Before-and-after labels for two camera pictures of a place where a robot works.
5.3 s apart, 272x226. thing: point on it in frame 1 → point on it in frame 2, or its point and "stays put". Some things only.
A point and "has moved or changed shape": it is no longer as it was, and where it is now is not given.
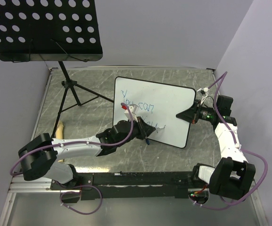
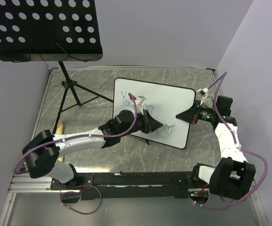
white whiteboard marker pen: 157,128 has moved or changed shape
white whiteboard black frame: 158,104 stays put
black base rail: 95,186 stays put
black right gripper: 190,115 stays put
